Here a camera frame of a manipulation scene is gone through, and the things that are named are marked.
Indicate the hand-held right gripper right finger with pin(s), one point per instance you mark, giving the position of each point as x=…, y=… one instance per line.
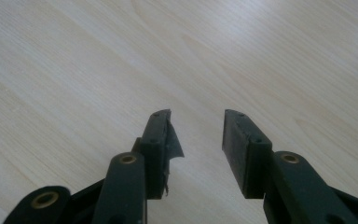
x=245, y=161

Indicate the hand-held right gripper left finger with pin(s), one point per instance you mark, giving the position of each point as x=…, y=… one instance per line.
x=154, y=155

